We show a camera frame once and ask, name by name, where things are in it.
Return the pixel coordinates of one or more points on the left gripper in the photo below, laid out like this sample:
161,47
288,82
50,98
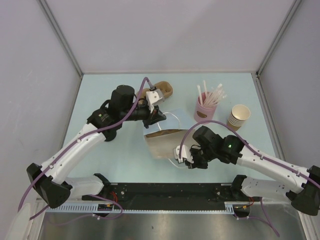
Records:
158,116

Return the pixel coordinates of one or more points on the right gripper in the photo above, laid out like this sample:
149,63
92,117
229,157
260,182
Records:
196,164

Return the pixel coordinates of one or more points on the light blue paper bag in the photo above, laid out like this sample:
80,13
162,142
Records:
161,147

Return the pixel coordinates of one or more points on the brown pulp cup carrier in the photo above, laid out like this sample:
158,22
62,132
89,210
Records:
162,133

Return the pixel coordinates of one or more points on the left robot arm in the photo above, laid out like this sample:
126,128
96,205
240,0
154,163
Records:
50,179

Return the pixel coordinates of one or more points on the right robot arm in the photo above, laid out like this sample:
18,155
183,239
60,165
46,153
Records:
297,185

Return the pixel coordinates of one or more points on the stack of paper cups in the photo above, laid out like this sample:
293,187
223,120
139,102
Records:
238,116

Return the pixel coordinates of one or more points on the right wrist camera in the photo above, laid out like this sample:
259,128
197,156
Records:
182,154

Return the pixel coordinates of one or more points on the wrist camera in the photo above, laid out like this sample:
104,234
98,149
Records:
182,154
154,98

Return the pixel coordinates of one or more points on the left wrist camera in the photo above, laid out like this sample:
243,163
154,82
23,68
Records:
154,98

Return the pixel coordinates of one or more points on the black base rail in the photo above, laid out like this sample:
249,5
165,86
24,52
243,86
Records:
172,196

